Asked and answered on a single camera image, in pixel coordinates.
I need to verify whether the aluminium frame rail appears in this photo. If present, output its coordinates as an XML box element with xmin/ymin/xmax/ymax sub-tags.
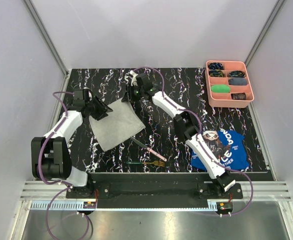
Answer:
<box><xmin>21</xmin><ymin>0</ymin><xmax>71</xmax><ymax>76</ymax></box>

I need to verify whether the blue patterned sock middle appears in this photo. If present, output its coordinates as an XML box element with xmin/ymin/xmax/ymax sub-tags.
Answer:
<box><xmin>208</xmin><ymin>69</ymin><xmax>225</xmax><ymax>78</ymax></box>

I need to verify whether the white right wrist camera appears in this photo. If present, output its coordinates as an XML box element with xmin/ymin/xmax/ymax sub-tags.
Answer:
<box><xmin>129</xmin><ymin>70</ymin><xmax>138</xmax><ymax>86</ymax></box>

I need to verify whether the blue patterned sock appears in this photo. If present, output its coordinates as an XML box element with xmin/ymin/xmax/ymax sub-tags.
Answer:
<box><xmin>228</xmin><ymin>70</ymin><xmax>246</xmax><ymax>78</ymax></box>
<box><xmin>208</xmin><ymin>69</ymin><xmax>225</xmax><ymax>78</ymax></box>
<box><xmin>207</xmin><ymin>62</ymin><xmax>225</xmax><ymax>70</ymax></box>

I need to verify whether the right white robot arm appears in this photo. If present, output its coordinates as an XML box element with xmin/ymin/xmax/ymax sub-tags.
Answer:
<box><xmin>122</xmin><ymin>70</ymin><xmax>236</xmax><ymax>198</ymax></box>

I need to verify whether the gold fork green handle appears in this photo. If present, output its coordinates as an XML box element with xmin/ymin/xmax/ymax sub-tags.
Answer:
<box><xmin>126</xmin><ymin>160</ymin><xmax>166</xmax><ymax>167</ymax></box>

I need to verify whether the blue printed t-shirt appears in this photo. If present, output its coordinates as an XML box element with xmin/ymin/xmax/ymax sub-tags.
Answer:
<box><xmin>202</xmin><ymin>129</ymin><xmax>249</xmax><ymax>172</ymax></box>

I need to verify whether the pink divided organizer tray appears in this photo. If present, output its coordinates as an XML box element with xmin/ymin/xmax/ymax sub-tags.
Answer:
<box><xmin>205</xmin><ymin>60</ymin><xmax>255</xmax><ymax>108</ymax></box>

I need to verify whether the grey cloth napkin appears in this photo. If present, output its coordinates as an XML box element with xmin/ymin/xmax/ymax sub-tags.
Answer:
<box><xmin>89</xmin><ymin>99</ymin><xmax>146</xmax><ymax>152</ymax></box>

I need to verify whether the green rolled sock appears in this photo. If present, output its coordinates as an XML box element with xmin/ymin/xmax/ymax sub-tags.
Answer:
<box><xmin>210</xmin><ymin>84</ymin><xmax>231</xmax><ymax>94</ymax></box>

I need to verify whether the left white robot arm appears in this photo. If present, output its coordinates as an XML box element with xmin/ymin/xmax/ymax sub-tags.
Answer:
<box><xmin>31</xmin><ymin>88</ymin><xmax>113</xmax><ymax>198</ymax></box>

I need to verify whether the black marbled table mat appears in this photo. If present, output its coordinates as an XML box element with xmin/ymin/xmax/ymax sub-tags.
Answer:
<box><xmin>36</xmin><ymin>66</ymin><xmax>275</xmax><ymax>174</ymax></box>

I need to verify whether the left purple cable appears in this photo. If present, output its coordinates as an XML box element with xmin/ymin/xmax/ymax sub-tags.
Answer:
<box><xmin>37</xmin><ymin>91</ymin><xmax>95</xmax><ymax>240</ymax></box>

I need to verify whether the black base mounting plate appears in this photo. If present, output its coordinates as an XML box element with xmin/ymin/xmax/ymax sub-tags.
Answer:
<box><xmin>66</xmin><ymin>172</ymin><xmax>244</xmax><ymax>210</ymax></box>

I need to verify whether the pink-handled table knife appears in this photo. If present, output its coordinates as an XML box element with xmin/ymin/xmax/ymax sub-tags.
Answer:
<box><xmin>130</xmin><ymin>137</ymin><xmax>167</xmax><ymax>162</ymax></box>

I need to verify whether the dark blue rolled sock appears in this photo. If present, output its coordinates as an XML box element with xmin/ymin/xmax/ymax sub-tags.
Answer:
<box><xmin>228</xmin><ymin>77</ymin><xmax>248</xmax><ymax>86</ymax></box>

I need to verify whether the dark brown rolled sock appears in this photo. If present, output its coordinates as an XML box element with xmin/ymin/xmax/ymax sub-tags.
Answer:
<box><xmin>231</xmin><ymin>92</ymin><xmax>247</xmax><ymax>101</ymax></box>

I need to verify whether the purple cable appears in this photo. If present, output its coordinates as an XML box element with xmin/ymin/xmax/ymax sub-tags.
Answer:
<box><xmin>37</xmin><ymin>91</ymin><xmax>95</xmax><ymax>240</ymax></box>
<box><xmin>133</xmin><ymin>66</ymin><xmax>255</xmax><ymax>216</ymax></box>

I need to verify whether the blue patterned sock top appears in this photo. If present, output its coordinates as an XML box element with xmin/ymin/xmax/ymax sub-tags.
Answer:
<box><xmin>207</xmin><ymin>62</ymin><xmax>225</xmax><ymax>70</ymax></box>

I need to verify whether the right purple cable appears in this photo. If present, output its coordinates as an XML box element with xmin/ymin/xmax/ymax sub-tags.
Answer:
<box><xmin>133</xmin><ymin>66</ymin><xmax>255</xmax><ymax>216</ymax></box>

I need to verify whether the blue patterned sock right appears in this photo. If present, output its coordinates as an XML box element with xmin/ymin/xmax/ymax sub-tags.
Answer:
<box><xmin>228</xmin><ymin>70</ymin><xmax>246</xmax><ymax>78</ymax></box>

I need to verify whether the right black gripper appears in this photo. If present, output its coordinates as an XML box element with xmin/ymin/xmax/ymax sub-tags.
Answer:
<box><xmin>121</xmin><ymin>84</ymin><xmax>144</xmax><ymax>103</ymax></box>

